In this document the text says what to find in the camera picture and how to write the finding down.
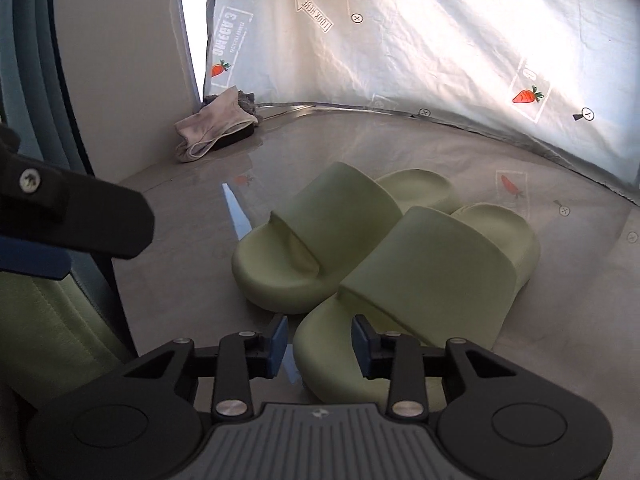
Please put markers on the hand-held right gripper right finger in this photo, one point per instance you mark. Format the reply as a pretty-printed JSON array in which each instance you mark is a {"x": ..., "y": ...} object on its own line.
[{"x": 362, "y": 349}]

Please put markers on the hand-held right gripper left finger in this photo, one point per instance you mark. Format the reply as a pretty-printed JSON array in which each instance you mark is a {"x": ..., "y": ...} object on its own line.
[{"x": 278, "y": 347}]

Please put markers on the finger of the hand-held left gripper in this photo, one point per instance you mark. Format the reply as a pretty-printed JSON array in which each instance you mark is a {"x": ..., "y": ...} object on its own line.
[{"x": 35, "y": 260}]

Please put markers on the green slide slipper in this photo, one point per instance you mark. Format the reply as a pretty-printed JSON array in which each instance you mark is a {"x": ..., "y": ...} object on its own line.
[
  {"x": 430, "y": 270},
  {"x": 330, "y": 220}
]

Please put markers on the green cushion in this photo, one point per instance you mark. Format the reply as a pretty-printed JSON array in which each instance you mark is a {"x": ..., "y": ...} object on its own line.
[{"x": 55, "y": 330}]

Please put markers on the black flat object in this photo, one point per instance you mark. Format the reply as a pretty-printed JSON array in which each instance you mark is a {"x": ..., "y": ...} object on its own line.
[{"x": 232, "y": 137}]

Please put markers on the beige cloth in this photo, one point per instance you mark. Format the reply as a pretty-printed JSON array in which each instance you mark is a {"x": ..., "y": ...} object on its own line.
[{"x": 212, "y": 122}]

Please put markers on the grey cloth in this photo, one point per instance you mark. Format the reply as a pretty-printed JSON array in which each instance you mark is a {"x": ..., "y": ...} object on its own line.
[{"x": 247, "y": 101}]

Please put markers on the white printed plastic curtain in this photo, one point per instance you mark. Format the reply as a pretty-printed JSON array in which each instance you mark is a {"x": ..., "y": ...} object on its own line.
[{"x": 425, "y": 50}]

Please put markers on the white window frame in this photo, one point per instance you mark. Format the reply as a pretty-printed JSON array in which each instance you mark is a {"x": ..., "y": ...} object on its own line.
[{"x": 192, "y": 35}]

